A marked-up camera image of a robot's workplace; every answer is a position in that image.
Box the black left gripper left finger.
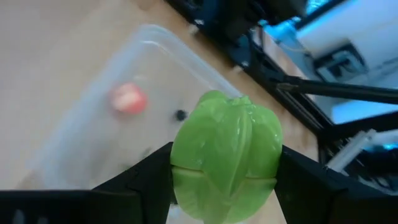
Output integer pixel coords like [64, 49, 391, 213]
[0, 142, 174, 224]

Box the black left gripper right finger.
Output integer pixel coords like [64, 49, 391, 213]
[274, 145, 398, 224]

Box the green toy starfruit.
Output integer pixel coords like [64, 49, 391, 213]
[169, 90, 284, 224]

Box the pinkish red round fruit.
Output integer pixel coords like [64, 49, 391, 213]
[108, 82, 149, 115]

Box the small dark toy berry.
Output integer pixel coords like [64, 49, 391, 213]
[174, 109, 188, 122]

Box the clear plastic tupperware container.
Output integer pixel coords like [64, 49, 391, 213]
[27, 24, 243, 190]

